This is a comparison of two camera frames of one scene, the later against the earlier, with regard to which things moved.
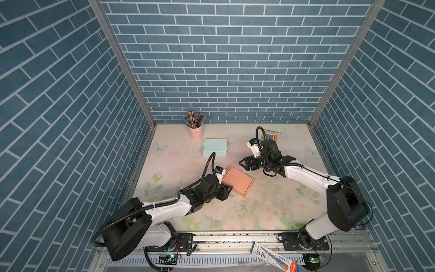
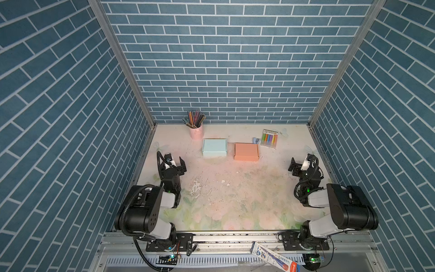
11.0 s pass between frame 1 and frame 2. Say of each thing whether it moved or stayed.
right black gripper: moved
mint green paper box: stayed
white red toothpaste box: stayed
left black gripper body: moved
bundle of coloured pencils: stayed
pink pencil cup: stayed
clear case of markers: stayed
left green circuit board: stayed
